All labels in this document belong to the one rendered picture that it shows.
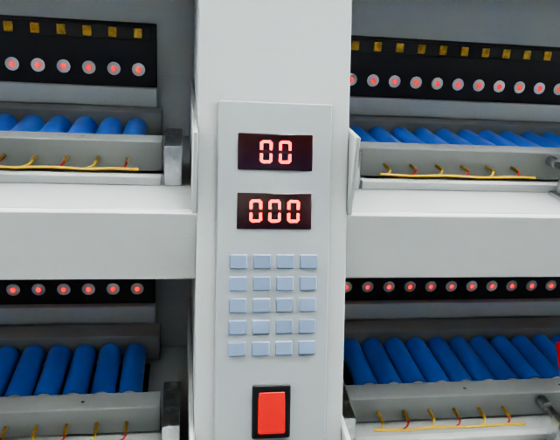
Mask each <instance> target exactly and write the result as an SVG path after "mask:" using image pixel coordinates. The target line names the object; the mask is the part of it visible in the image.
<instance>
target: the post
mask: <svg viewBox="0 0 560 440"><path fill-rule="evenodd" d="M351 14H352V0H194V42H193V79H194V87H195V98H196V108H197V128H198V157H197V248H196V278H192V279H191V295H190V296H191V310H192V351H193V391H194V431H195V440H214V395H215V325H216V255H217V185H218V102H219V101H220V100H232V101H254V102H276V103H298V104H320V105H332V140H331V179H330V219H329V258H328V336H327V375H326V415H325V440H342V384H343V347H344V309H345V272H346V236H347V198H348V161H349V88H350V51H351Z"/></svg>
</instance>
